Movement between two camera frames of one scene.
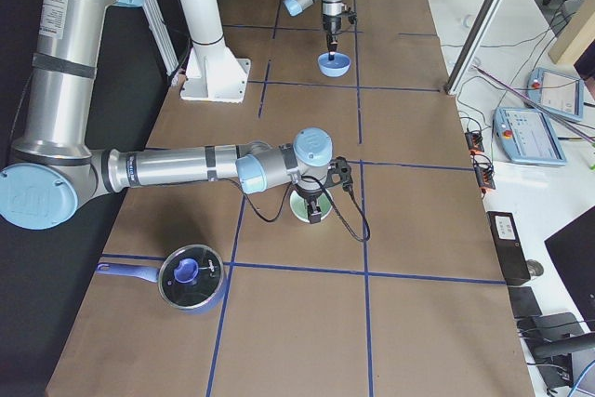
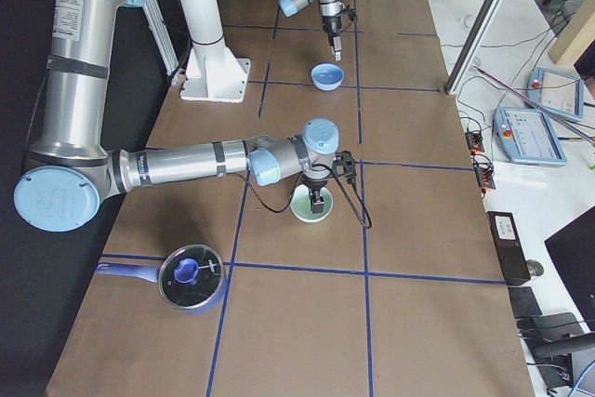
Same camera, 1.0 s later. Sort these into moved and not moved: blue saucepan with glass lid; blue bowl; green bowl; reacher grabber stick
Moved: blue bowl
Not moved: reacher grabber stick; green bowl; blue saucepan with glass lid
